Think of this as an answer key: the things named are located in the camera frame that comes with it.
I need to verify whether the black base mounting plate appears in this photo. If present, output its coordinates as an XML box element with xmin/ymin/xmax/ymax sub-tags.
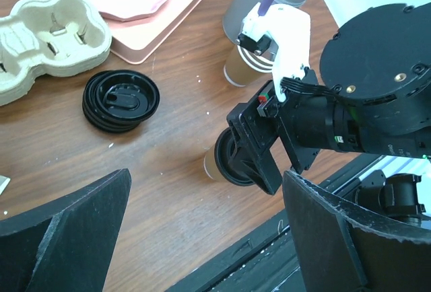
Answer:
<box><xmin>169</xmin><ymin>155</ymin><xmax>403</xmax><ymax>291</ymax></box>

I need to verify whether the stack of paper cups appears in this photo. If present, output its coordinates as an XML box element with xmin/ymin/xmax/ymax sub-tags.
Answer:
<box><xmin>223</xmin><ymin>45</ymin><xmax>273</xmax><ymax>87</ymax></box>

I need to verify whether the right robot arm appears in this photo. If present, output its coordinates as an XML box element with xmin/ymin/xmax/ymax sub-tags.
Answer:
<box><xmin>220</xmin><ymin>3</ymin><xmax>430</xmax><ymax>194</ymax></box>

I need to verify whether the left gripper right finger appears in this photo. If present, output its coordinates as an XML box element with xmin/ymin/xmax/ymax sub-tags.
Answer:
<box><xmin>282</xmin><ymin>171</ymin><xmax>430</xmax><ymax>291</ymax></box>

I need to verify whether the black coffee cup lid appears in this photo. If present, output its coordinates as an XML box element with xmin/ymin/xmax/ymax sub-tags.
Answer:
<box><xmin>214</xmin><ymin>128</ymin><xmax>255</xmax><ymax>186</ymax></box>

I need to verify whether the single brown paper cup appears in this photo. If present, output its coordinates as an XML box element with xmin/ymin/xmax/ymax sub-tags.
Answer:
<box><xmin>203</xmin><ymin>145</ymin><xmax>226</xmax><ymax>182</ymax></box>

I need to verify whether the cardboard cup carrier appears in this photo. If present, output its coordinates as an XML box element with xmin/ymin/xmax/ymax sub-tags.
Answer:
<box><xmin>1</xmin><ymin>0</ymin><xmax>112</xmax><ymax>105</ymax></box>

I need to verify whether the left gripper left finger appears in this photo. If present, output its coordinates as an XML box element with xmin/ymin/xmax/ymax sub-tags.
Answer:
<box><xmin>1</xmin><ymin>169</ymin><xmax>131</xmax><ymax>291</ymax></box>

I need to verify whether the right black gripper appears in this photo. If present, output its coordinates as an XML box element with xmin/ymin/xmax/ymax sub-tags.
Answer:
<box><xmin>227</xmin><ymin>70</ymin><xmax>337</xmax><ymax>195</ymax></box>

